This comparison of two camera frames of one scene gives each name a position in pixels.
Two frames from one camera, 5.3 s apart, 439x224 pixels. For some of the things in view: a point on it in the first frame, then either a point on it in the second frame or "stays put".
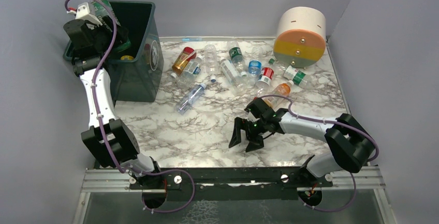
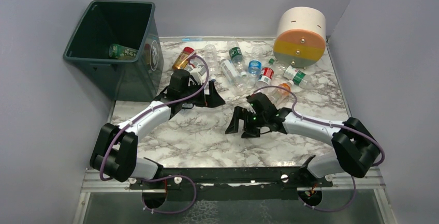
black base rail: [235, 183] stays put
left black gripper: [107, 40] to [203, 97]
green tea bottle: [100, 6] to [116, 50]
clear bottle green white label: [297, 76] stays put
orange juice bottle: [278, 94] stays put
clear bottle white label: [232, 74] stays put
